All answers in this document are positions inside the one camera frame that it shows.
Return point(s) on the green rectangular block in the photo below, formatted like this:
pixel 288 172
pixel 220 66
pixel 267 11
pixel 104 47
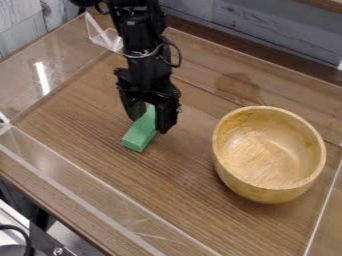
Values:
pixel 141 132

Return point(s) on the brown wooden bowl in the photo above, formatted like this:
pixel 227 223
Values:
pixel 268 154

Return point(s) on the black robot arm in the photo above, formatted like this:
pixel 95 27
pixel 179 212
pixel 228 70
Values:
pixel 139 21

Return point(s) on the clear acrylic tray wall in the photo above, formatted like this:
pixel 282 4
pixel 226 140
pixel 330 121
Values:
pixel 157 203

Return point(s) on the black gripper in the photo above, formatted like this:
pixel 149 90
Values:
pixel 144 83

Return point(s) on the clear acrylic corner bracket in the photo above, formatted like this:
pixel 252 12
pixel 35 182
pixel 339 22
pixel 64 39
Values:
pixel 103 37

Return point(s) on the black metal bracket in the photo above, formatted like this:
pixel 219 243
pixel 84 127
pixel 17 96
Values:
pixel 45 244

